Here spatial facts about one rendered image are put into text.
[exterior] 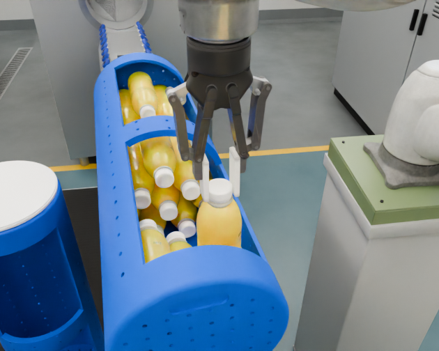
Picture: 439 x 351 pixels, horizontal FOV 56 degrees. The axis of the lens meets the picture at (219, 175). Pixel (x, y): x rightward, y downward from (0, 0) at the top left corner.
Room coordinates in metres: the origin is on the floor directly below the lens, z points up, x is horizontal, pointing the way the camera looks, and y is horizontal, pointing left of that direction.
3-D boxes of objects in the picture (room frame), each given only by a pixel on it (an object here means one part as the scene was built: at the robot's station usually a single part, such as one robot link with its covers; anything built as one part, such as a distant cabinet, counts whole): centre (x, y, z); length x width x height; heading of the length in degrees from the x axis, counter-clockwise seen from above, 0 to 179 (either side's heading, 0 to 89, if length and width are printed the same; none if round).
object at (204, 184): (0.48, 0.02, 1.32); 0.03 x 0.01 x 0.07; 15
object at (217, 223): (0.48, 0.00, 1.18); 0.07 x 0.07 x 0.19
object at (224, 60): (0.48, 0.00, 1.47); 0.08 x 0.07 x 0.09; 105
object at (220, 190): (0.48, 0.00, 1.28); 0.04 x 0.04 x 0.02
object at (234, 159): (0.49, -0.02, 1.32); 0.03 x 0.01 x 0.07; 15
